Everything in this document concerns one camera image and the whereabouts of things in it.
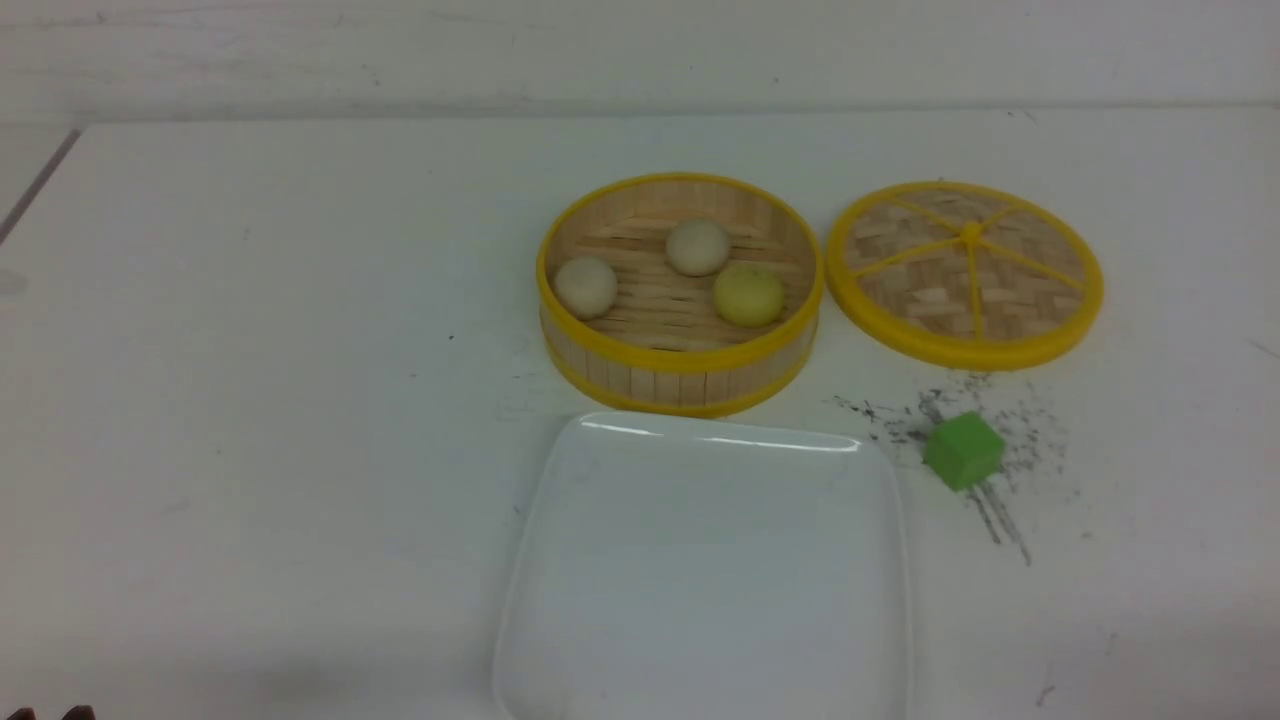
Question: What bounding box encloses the white steamed bun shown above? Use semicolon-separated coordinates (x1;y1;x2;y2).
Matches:
552;256;618;320
666;218;732;277

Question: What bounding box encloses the yellow steamed bun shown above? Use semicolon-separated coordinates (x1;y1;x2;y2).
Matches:
712;264;786;328

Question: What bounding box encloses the white square plate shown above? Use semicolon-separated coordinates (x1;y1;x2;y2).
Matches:
492;411;914;719

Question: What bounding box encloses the yellow rimmed bamboo steamer basket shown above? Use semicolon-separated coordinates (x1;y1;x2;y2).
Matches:
536;173;824;418

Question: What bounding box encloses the green cube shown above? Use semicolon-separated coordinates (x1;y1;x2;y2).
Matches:
923;413;1006;493

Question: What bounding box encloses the yellow rimmed woven steamer lid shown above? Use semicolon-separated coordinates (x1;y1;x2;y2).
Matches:
826;179;1105;372

